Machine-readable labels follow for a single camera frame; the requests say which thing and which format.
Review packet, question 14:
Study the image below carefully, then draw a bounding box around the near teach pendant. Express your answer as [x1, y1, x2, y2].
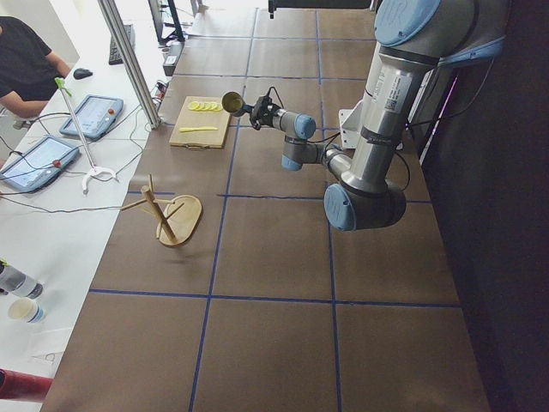
[1, 136, 80, 193]

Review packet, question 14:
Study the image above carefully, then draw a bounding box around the grabber reach tool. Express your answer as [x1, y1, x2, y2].
[55, 77, 118, 195]

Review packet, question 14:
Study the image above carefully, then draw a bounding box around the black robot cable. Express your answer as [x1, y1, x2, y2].
[265, 87, 430, 194]

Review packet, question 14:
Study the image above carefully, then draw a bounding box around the wooden cup rack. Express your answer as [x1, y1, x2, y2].
[120, 174, 202, 247]

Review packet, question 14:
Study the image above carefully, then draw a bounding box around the dark green mug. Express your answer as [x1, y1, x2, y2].
[221, 91, 253, 117]

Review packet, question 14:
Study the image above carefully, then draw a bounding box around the water bottle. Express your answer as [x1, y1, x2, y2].
[1, 259, 43, 299]

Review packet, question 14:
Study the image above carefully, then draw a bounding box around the red fire extinguisher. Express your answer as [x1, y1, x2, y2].
[1, 369, 53, 403]

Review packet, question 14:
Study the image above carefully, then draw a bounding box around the white pedestal column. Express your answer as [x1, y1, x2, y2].
[338, 108, 361, 149]

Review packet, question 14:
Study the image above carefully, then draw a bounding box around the person in black shirt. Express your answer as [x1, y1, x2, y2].
[1, 16, 70, 118]

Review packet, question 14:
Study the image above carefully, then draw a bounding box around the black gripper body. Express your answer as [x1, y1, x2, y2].
[250, 96, 279, 129]

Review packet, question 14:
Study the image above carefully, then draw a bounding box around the teach pendant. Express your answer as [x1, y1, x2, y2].
[1, 136, 80, 193]
[75, 94, 124, 141]

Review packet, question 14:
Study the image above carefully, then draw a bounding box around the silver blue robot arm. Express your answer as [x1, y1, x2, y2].
[247, 1, 510, 231]

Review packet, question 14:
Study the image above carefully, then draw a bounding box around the far teach pendant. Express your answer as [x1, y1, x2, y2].
[75, 94, 124, 141]

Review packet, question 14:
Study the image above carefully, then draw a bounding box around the paper cup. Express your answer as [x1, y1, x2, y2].
[8, 298, 45, 324]

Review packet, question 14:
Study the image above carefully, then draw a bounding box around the yellow plastic knife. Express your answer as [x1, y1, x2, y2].
[178, 126, 218, 133]

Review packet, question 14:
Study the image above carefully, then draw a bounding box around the black keyboard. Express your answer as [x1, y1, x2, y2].
[108, 23, 136, 66]

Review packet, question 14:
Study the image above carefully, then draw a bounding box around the black box with label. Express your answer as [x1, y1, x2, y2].
[163, 41, 184, 76]

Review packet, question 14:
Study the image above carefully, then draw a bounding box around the aluminium frame post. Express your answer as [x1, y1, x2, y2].
[98, 0, 161, 130]

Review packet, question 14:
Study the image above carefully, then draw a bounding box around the black computer mouse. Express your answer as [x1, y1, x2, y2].
[73, 68, 94, 80]

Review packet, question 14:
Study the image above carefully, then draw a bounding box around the bamboo cutting board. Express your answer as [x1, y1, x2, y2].
[169, 96, 230, 148]

